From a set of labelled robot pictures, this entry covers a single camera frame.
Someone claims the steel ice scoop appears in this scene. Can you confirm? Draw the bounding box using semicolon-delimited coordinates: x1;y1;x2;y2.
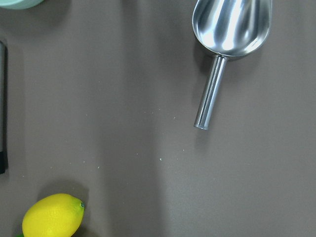
192;0;273;130

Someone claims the yellow lemon upper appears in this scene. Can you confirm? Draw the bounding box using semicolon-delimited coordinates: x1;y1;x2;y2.
22;194;85;237

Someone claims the steel muddler black tip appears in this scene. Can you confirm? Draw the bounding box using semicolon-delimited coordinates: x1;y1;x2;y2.
0;41;8;174

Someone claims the mint green bowl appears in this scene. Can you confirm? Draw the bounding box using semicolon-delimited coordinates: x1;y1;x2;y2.
0;0;43;10

